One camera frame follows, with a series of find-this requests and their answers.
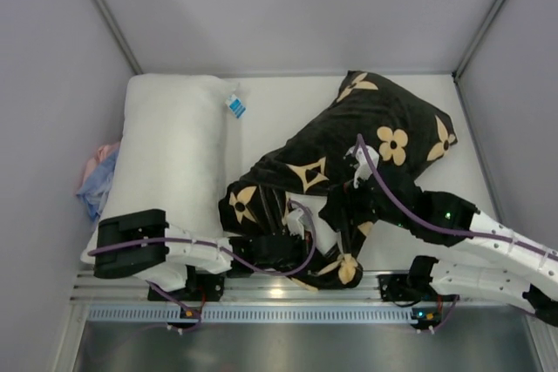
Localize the black floral pillowcase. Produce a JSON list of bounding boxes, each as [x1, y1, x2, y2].
[[219, 71, 458, 289]]

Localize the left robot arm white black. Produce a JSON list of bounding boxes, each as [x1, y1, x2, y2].
[[81, 186, 317, 301]]

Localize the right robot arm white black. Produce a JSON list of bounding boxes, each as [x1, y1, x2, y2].
[[319, 168, 557, 326]]

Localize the blue white pillow tag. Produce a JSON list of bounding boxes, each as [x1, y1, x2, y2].
[[225, 93, 246, 118]]

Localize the bare white pillow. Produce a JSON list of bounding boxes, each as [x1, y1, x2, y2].
[[100, 74, 238, 239]]

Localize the pink and blue cloths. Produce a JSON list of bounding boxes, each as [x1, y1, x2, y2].
[[76, 142, 120, 222]]

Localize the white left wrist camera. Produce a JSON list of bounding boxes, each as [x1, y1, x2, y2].
[[286, 208, 310, 237]]

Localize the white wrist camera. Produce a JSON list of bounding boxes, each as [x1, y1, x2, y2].
[[286, 208, 310, 237], [345, 145, 372, 188]]

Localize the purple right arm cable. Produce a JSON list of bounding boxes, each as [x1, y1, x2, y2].
[[356, 134, 558, 334]]

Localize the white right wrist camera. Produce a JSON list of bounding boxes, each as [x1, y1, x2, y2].
[[345, 145, 372, 188]]

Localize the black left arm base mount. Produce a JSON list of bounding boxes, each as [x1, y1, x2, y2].
[[160, 271, 225, 302]]

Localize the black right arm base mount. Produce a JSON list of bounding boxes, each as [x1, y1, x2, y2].
[[378, 274, 456, 308]]

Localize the white slotted cable duct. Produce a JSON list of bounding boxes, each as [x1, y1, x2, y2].
[[87, 305, 419, 324]]

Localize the aluminium mounting rail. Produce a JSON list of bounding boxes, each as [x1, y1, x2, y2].
[[70, 264, 531, 304]]

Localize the right aluminium frame post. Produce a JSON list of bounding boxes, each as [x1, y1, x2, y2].
[[452, 0, 508, 84]]

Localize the aluminium frame post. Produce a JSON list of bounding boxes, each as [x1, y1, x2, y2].
[[452, 0, 508, 84], [91, 0, 144, 75]]

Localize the left aluminium frame post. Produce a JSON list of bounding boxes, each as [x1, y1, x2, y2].
[[91, 0, 144, 75]]

